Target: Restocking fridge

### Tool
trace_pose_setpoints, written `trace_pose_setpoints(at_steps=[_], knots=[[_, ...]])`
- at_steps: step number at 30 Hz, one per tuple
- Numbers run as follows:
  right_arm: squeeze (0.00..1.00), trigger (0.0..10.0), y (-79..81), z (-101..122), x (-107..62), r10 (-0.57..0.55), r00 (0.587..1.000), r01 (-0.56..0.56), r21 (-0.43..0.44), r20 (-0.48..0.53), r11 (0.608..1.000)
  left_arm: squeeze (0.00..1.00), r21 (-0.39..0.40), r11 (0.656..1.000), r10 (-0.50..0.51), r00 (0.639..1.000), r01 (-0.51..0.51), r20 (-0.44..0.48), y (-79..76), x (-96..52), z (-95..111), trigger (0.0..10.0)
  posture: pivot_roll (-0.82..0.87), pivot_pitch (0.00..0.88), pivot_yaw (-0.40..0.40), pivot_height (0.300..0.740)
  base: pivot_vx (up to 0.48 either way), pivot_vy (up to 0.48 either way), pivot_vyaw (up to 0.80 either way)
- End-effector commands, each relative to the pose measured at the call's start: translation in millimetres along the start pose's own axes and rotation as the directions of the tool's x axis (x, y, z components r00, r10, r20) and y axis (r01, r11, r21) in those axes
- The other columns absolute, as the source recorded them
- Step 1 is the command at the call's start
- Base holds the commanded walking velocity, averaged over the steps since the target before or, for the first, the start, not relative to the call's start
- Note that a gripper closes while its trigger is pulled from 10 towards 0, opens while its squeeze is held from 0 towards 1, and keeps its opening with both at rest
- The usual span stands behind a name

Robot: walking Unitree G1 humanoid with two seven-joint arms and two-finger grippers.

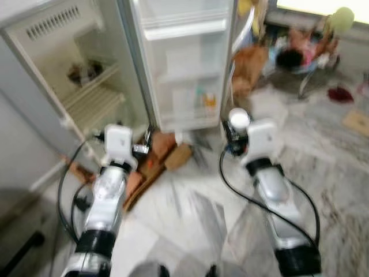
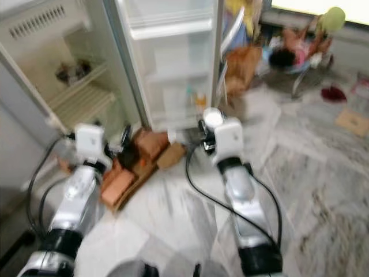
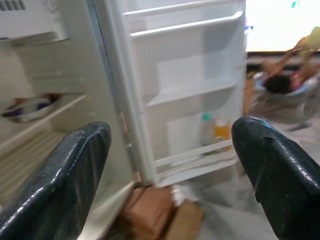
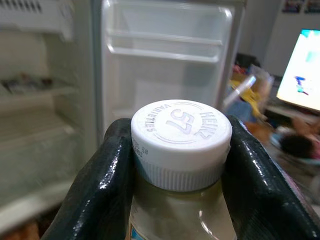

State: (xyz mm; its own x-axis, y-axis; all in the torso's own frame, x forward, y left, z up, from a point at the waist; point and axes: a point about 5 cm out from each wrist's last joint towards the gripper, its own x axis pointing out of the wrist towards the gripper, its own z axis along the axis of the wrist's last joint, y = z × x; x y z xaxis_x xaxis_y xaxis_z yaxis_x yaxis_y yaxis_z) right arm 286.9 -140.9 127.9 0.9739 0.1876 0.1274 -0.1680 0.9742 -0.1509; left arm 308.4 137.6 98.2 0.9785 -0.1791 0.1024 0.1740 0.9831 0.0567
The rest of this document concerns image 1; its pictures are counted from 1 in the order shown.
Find white round container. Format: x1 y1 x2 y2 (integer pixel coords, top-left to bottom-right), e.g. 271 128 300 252
228 108 252 133

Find small orange bottle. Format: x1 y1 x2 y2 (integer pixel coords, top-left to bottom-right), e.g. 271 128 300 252
204 92 217 109

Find green round ball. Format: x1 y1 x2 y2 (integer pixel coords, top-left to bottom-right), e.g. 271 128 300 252
330 7 355 35

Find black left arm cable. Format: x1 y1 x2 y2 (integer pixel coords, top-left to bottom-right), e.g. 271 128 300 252
57 137 108 244

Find flat cardboard piece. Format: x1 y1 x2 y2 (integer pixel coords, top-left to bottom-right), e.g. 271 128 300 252
342 110 369 137

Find white refrigerator door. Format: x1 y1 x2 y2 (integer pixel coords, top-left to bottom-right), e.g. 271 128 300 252
118 0 238 133

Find dark red cloth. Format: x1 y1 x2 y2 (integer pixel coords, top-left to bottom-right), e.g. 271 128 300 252
327 87 355 104

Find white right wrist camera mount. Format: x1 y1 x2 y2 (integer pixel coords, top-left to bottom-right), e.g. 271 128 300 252
241 118 284 166

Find black rod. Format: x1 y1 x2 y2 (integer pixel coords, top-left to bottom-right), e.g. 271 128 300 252
0 231 46 276

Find brown paper bag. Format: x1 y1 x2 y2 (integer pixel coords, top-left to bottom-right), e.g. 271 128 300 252
232 45 269 98

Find white open refrigerator cabinet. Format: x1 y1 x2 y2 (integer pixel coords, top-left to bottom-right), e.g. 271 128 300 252
0 0 157 169

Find orange brick stack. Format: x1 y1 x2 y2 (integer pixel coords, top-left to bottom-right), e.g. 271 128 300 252
123 132 194 212

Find white wire fridge shelf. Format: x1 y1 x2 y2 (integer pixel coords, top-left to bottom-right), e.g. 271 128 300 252
61 63 126 132

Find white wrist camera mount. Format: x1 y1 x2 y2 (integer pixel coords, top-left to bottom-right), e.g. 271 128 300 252
241 118 284 166
103 124 137 169

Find yellow cloth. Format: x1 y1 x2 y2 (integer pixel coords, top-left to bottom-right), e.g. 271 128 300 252
238 0 268 25

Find blue seat with metal frame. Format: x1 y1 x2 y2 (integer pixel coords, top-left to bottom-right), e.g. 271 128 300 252
274 46 341 100

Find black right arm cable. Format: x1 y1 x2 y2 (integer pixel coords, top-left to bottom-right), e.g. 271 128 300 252
219 147 321 248

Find dark bowl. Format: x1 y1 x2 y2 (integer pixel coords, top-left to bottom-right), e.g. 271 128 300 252
67 60 106 86

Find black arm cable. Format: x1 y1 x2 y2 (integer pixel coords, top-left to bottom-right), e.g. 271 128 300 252
219 147 321 248
57 137 108 244

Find seated child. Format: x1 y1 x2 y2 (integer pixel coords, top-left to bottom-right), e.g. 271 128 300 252
277 24 341 71

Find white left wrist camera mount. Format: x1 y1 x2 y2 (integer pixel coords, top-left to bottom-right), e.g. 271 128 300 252
103 124 137 169

